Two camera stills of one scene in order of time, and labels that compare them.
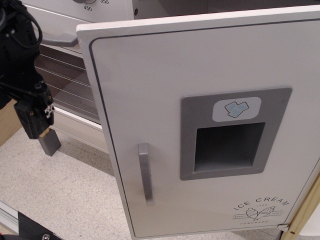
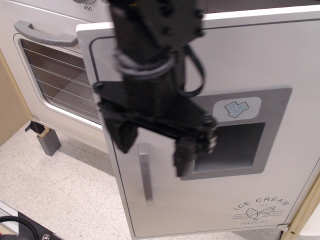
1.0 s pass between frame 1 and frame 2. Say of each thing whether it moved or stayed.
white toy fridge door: stayed
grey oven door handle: stayed
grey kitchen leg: stayed
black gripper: moved
